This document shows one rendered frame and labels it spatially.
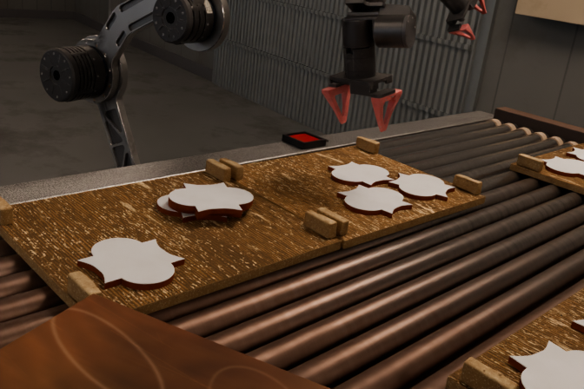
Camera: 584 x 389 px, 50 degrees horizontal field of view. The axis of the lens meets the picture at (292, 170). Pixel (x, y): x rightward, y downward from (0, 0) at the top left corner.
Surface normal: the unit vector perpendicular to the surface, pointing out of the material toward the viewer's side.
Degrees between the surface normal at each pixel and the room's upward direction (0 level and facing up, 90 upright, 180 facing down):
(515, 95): 90
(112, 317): 0
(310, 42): 90
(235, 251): 0
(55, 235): 0
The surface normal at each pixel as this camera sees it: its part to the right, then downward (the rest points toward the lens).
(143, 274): 0.11, -0.94
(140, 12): -0.54, 0.22
